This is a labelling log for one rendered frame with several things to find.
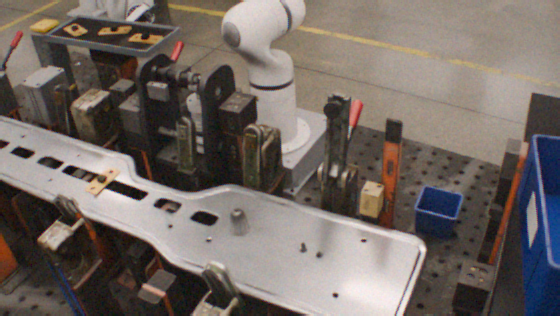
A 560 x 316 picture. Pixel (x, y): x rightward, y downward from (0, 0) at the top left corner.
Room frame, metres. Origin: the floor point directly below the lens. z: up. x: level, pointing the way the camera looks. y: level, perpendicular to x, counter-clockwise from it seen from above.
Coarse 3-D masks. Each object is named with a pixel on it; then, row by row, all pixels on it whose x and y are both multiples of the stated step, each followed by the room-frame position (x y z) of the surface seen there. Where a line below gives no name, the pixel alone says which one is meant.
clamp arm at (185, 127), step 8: (184, 120) 0.89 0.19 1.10; (192, 120) 0.90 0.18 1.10; (176, 128) 0.90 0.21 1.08; (184, 128) 0.88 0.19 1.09; (192, 128) 0.89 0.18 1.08; (184, 136) 0.88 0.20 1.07; (192, 136) 0.88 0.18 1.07; (184, 144) 0.88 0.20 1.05; (192, 144) 0.88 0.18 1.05; (184, 152) 0.88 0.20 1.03; (192, 152) 0.88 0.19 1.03; (184, 160) 0.88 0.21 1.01; (192, 160) 0.87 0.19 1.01; (184, 168) 0.87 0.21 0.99; (192, 168) 0.87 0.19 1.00
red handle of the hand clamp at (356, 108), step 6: (354, 102) 0.84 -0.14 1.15; (360, 102) 0.84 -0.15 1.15; (354, 108) 0.83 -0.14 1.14; (360, 108) 0.83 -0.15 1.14; (354, 114) 0.82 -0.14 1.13; (360, 114) 0.82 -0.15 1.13; (354, 120) 0.81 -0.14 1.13; (354, 126) 0.80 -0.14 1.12; (348, 138) 0.78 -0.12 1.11; (348, 144) 0.78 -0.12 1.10; (336, 162) 0.75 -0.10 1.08; (336, 168) 0.74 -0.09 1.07; (330, 174) 0.73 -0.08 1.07; (336, 174) 0.73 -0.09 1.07
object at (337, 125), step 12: (336, 96) 0.76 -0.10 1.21; (348, 96) 0.76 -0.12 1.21; (324, 108) 0.73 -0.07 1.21; (336, 108) 0.72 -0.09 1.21; (348, 108) 0.75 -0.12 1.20; (336, 120) 0.75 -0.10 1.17; (348, 120) 0.75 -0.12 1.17; (336, 132) 0.75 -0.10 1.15; (348, 132) 0.75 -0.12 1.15; (336, 144) 0.75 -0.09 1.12; (324, 156) 0.74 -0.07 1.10; (336, 156) 0.74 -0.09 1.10; (324, 168) 0.74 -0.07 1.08; (324, 180) 0.73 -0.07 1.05
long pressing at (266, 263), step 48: (48, 144) 0.99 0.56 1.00; (48, 192) 0.82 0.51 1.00; (192, 192) 0.78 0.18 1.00; (240, 192) 0.78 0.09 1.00; (144, 240) 0.67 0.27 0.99; (192, 240) 0.66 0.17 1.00; (240, 240) 0.65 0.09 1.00; (288, 240) 0.64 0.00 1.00; (336, 240) 0.63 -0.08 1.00; (384, 240) 0.62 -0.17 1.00; (240, 288) 0.54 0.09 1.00; (288, 288) 0.53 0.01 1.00; (336, 288) 0.53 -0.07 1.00; (384, 288) 0.52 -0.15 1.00
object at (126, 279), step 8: (112, 184) 0.84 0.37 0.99; (120, 184) 0.86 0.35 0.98; (120, 192) 0.85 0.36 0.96; (128, 192) 0.87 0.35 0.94; (112, 232) 0.83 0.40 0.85; (120, 232) 0.82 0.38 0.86; (120, 240) 0.82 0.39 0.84; (128, 240) 0.83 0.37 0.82; (120, 248) 0.83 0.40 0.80; (128, 248) 0.83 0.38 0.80; (128, 264) 0.83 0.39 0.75; (128, 272) 0.83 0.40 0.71; (120, 280) 0.81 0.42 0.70; (128, 280) 0.81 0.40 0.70
